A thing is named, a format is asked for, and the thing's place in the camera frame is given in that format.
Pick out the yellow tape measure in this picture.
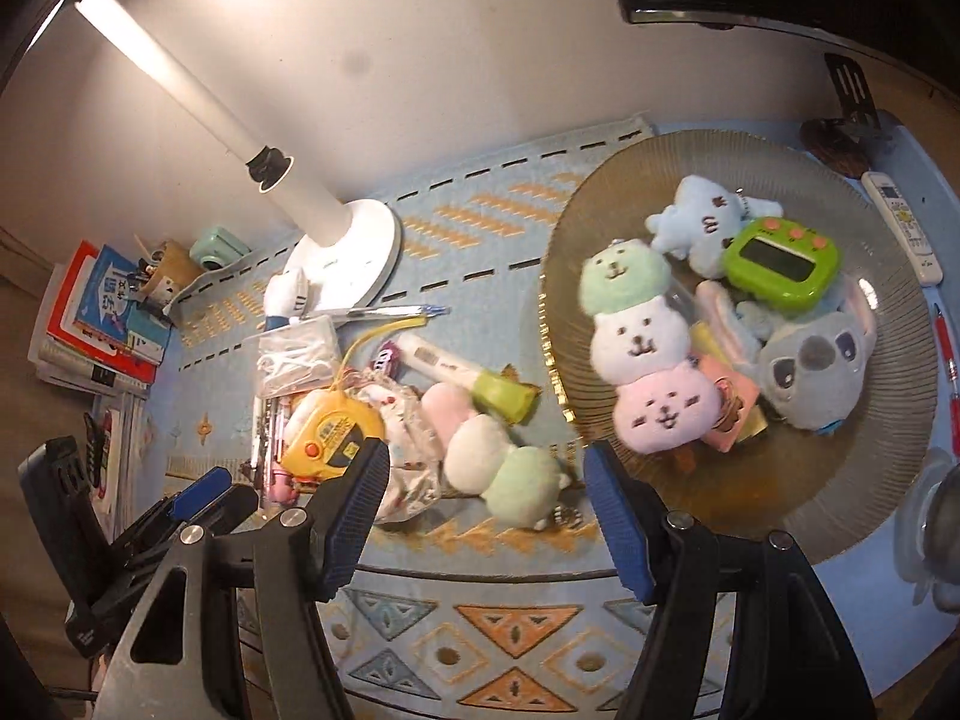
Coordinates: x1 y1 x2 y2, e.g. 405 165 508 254
280 388 386 483

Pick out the cherry print lace pouch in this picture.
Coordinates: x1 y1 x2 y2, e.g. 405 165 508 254
352 371 444 527

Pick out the pink white green dango plush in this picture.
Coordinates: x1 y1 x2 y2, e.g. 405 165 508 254
420 382 571 532

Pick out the three bear dango plush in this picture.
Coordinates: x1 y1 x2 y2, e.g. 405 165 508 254
578 239 722 455

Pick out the purple Fox's candy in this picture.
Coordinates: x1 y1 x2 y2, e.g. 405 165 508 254
370 340 402 379

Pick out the clear bag of cotton swabs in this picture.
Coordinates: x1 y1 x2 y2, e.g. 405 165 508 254
254 316 342 400

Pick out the pink capybara donut box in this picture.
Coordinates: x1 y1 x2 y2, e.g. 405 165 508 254
690 320 768 454

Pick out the white green highlighter marker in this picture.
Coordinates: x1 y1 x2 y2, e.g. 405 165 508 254
394 332 540 424

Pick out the clear blue ballpoint pen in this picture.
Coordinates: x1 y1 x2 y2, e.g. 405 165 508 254
304 304 451 322

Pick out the white blue goose plush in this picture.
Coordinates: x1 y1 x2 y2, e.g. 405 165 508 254
263 268 309 332

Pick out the blue Stitch plush toy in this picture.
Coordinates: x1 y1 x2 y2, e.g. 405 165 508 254
734 275 877 433

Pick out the green digital timer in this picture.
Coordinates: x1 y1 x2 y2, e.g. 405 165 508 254
722 216 841 314

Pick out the light blue rabbit plush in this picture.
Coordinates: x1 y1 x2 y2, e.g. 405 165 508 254
644 174 782 280

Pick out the patterned blue table mat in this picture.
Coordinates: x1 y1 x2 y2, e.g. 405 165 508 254
130 117 651 718

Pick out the gold ribbed glass plate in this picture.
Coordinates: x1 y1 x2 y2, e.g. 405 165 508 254
540 128 939 562

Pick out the stack of books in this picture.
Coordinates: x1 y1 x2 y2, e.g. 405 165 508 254
28 241 171 397

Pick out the brown pen holder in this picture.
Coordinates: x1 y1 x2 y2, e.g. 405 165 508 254
137 238 202 309

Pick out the white desk lamp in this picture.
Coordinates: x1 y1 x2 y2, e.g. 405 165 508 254
75 0 402 316

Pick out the mint green mini printer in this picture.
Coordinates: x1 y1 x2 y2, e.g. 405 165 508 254
189 226 252 271

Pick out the glass cup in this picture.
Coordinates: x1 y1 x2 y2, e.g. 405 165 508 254
893 447 958 614

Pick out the red pen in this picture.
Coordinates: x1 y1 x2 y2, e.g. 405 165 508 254
934 305 960 457

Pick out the white air conditioner remote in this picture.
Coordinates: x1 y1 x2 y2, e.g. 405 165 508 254
861 171 944 288

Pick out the black phone stand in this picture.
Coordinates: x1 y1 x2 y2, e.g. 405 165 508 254
799 52 892 181

